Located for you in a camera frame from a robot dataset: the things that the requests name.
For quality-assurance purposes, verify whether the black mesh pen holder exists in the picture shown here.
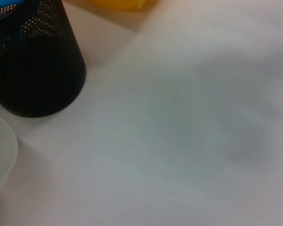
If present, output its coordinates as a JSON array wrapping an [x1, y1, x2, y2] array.
[[0, 0, 87, 118]]

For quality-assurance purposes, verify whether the green wavy glass fruit plate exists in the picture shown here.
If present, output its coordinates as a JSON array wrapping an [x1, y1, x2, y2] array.
[[0, 112, 19, 226]]

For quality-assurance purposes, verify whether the yellow plastic bin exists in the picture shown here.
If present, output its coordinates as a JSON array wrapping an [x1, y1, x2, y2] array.
[[88, 0, 158, 10]]

